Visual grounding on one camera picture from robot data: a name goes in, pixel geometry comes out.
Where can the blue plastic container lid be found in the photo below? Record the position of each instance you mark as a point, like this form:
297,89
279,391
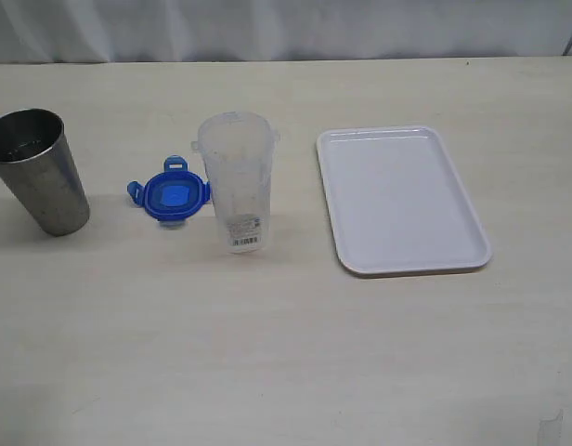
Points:
172,196

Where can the stainless steel tumbler cup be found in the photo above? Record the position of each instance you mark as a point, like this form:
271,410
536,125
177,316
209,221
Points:
37,166

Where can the tall clear plastic container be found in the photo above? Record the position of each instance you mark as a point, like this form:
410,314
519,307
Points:
237,149

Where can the white rectangular plastic tray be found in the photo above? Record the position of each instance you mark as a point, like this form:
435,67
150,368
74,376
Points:
396,203

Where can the white backdrop curtain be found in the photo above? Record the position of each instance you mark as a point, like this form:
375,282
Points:
127,31

